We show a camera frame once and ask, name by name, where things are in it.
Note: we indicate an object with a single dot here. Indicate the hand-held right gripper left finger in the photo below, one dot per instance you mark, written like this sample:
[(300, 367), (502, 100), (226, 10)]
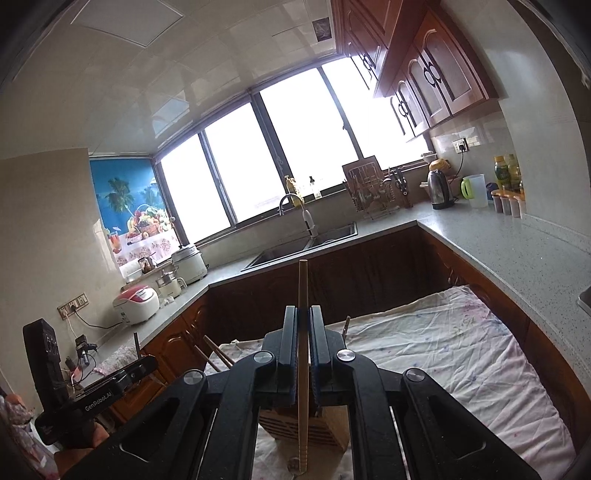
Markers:
[(288, 341)]

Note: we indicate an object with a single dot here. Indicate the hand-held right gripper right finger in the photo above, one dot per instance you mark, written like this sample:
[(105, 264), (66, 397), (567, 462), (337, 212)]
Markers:
[(318, 341)]

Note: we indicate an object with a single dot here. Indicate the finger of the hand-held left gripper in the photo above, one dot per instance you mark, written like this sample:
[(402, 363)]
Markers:
[(138, 367)]

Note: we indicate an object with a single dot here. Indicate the metal chopstick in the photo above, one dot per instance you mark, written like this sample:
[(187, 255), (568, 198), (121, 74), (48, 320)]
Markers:
[(137, 344)]

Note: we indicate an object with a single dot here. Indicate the ribbed-end wooden chopstick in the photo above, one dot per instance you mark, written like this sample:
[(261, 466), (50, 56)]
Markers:
[(303, 286)]

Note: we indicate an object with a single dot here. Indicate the wooden utensil holder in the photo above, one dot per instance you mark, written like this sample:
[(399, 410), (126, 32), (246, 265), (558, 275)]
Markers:
[(332, 429)]

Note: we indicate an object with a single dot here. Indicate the person's left hand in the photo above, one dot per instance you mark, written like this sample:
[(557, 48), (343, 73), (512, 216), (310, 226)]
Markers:
[(99, 434)]

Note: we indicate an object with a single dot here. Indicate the floral cloth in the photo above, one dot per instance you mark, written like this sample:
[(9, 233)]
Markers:
[(115, 360)]

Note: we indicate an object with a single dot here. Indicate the dark-tipped wooden chopstick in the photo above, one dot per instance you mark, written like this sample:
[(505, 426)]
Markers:
[(346, 325)]

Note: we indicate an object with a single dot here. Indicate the small black device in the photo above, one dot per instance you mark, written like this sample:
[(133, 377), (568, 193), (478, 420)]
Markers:
[(85, 348)]

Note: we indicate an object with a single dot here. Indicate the pink and white rice cooker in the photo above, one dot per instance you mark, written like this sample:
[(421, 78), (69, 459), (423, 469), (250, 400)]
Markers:
[(136, 304)]

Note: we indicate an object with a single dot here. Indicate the person's floral clothing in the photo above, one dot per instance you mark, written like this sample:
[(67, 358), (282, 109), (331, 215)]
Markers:
[(23, 443)]

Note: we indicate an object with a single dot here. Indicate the kitchen sink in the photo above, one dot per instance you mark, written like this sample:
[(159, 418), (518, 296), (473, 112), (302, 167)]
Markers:
[(300, 247)]

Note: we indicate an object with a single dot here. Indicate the glass jar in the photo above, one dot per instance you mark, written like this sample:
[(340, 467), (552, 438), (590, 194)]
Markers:
[(147, 264)]

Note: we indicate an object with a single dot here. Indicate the floral white tablecloth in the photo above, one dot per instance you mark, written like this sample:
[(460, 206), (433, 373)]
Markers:
[(438, 350)]

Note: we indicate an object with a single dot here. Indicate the kitchen faucet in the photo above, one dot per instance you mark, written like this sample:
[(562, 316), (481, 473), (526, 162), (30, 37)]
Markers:
[(307, 217)]

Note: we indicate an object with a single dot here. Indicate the yellow soap bottle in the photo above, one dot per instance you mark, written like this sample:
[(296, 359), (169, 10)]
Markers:
[(292, 184)]

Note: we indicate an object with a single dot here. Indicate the dish rack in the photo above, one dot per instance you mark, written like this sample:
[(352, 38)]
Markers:
[(369, 189)]

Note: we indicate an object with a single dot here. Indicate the tropical printed window blind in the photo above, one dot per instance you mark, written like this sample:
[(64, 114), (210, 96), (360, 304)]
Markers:
[(124, 203)]

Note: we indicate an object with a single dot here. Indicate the knife and scissors holder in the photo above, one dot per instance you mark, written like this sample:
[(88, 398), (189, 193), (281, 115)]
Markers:
[(400, 187)]

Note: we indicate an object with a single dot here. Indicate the steel electric kettle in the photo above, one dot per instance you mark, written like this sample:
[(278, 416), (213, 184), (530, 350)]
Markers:
[(441, 189)]

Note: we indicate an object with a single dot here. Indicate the kitchen window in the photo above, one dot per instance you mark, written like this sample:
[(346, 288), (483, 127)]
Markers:
[(300, 138)]

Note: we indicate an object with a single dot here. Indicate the grey kitchen countertop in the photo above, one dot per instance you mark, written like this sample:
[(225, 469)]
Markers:
[(508, 258)]

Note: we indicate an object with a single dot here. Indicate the spice jar set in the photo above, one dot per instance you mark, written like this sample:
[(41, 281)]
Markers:
[(508, 205)]

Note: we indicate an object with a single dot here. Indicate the yellow-capped drink bottle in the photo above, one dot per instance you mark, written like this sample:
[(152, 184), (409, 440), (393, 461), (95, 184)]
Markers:
[(501, 173)]

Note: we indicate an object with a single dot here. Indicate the ceiling light panel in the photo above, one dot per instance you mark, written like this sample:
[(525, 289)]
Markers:
[(134, 21)]

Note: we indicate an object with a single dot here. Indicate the wooden wall cabinets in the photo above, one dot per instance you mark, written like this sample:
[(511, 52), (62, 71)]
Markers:
[(429, 69)]

